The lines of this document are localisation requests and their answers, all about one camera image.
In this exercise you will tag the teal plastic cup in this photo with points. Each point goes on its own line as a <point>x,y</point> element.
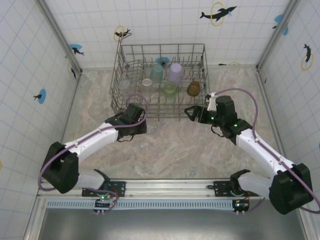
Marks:
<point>156,75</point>

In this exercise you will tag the green plastic cup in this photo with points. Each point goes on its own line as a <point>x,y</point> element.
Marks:
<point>170,90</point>

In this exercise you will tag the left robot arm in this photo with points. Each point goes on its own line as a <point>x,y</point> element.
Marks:
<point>60,170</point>

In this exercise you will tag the brown plastic cup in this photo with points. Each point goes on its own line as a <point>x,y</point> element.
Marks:
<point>193,88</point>

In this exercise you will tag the shark blue oval sticker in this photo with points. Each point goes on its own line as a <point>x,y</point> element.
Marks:
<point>74,47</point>

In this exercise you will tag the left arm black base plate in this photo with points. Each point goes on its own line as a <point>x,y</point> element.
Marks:
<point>120,187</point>

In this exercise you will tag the aluminium corner post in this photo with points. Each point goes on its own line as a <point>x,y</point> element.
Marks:
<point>61,35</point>
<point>270,50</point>

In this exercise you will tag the aluminium mounting rail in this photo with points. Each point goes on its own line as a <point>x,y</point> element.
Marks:
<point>175,187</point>

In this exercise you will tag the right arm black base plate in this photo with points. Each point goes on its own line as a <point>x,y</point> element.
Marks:
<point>220,188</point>

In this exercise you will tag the purple plastic cup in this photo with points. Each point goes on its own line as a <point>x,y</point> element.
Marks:
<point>175,73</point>

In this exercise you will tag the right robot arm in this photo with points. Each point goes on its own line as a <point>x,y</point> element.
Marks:
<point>290,190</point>

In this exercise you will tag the aluminium side base rail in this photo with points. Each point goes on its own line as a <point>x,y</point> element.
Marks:
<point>264,87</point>

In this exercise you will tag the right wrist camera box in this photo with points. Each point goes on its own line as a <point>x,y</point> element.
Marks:
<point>211,102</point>

